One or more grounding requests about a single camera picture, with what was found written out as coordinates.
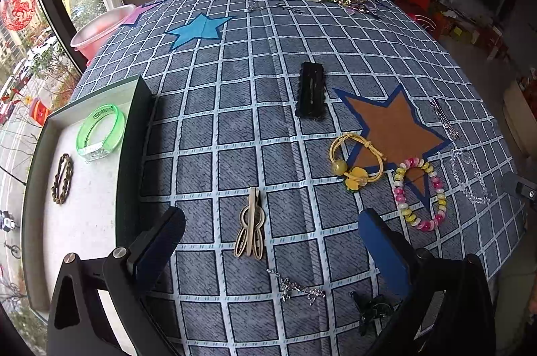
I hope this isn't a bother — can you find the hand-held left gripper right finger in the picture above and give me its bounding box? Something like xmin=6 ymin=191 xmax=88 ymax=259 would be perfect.
xmin=358 ymin=207 xmax=496 ymax=356

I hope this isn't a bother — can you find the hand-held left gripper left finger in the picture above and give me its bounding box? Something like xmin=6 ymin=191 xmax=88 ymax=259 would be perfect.
xmin=47 ymin=206 xmax=186 ymax=356

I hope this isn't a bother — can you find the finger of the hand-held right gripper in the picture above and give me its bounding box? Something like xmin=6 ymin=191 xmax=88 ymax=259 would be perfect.
xmin=501 ymin=170 xmax=537 ymax=211

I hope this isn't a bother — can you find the colourful bead bracelet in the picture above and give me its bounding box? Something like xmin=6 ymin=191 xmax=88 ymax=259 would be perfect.
xmin=392 ymin=157 xmax=447 ymax=233

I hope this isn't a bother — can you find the clear bead bracelet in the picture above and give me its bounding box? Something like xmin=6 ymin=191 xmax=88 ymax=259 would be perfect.
xmin=450 ymin=148 xmax=491 ymax=206

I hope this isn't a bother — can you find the green jewelry tray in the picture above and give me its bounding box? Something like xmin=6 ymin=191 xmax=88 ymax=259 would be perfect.
xmin=20 ymin=75 xmax=158 ymax=315

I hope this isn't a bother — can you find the yellow hair tie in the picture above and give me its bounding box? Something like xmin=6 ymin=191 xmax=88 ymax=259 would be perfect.
xmin=329 ymin=133 xmax=387 ymax=193

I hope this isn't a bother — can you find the silver chain bracelet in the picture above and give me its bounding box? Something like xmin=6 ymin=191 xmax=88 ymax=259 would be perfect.
xmin=266 ymin=269 xmax=326 ymax=306

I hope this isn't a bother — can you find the silver clip chain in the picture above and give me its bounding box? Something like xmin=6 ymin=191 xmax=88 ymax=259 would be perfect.
xmin=432 ymin=98 xmax=460 ymax=140

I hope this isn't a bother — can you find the bronze chain bracelet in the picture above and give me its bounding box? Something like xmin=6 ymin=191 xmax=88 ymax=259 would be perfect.
xmin=51 ymin=153 xmax=74 ymax=205

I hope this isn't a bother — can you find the translucent green bracelet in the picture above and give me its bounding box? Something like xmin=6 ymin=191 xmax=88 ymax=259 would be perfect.
xmin=76 ymin=103 xmax=127 ymax=164

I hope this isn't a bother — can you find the black hair claw clip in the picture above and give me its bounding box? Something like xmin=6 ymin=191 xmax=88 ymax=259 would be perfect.
xmin=294 ymin=61 xmax=329 ymax=121

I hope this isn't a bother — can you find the dark green hair claw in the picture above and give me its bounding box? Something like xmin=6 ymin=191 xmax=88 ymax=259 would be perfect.
xmin=350 ymin=291 xmax=395 ymax=337

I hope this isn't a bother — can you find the beige hair clip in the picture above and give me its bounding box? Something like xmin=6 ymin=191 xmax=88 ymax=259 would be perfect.
xmin=234 ymin=187 xmax=266 ymax=259

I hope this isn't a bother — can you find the grey checked star tablecloth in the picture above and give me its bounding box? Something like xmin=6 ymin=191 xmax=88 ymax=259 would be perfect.
xmin=69 ymin=0 xmax=527 ymax=356

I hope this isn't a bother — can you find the pile of cardboard boxes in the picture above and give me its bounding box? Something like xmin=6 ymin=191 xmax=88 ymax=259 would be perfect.
xmin=432 ymin=3 xmax=508 ymax=58

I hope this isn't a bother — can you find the pink plastic basin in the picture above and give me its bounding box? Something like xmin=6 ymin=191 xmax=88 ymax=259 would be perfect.
xmin=70 ymin=4 xmax=137 ymax=60

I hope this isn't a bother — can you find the red window sticker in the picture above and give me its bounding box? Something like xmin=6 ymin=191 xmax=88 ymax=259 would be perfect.
xmin=0 ymin=0 xmax=36 ymax=31

